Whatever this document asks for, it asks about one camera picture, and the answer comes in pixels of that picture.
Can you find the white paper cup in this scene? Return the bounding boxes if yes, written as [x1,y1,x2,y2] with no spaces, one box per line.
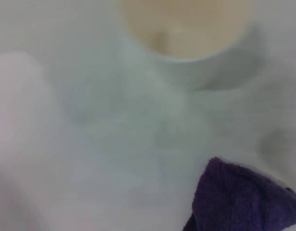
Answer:
[117,0,258,93]

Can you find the purple rag with black trim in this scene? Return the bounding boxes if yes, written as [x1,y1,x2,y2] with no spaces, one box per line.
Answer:
[182,156,296,231]

